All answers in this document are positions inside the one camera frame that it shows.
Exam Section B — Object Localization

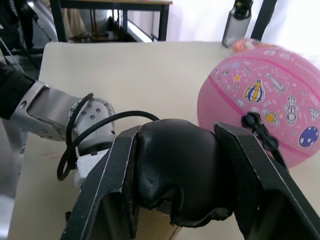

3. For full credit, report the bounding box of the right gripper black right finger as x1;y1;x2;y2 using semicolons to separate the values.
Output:
213;121;320;240

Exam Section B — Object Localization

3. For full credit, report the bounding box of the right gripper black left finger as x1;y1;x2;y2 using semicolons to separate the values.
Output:
59;125;144;240

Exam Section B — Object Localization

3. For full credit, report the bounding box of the black pump hose with needle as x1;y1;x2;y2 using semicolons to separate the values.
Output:
240;111;289;169

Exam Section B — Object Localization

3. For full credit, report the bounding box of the black rubber pump bulb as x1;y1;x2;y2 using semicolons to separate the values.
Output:
134;118;237;228

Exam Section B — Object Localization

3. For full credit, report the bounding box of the pink ball with space print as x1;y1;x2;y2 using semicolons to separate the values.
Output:
196;46;320;169

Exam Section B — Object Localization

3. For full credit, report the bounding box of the orange mesh bag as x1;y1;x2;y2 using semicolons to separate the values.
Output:
231;38;285;53

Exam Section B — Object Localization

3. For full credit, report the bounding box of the black framed wooden desk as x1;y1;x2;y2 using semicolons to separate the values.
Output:
49;0;174;43

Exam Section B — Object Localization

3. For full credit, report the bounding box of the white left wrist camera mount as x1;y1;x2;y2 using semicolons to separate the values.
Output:
74;152;110;189

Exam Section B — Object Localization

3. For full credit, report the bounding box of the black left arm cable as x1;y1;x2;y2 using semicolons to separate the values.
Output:
56;92;161;182

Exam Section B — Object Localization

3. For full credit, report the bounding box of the black metal frame post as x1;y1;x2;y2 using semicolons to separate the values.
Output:
250;0;279;43

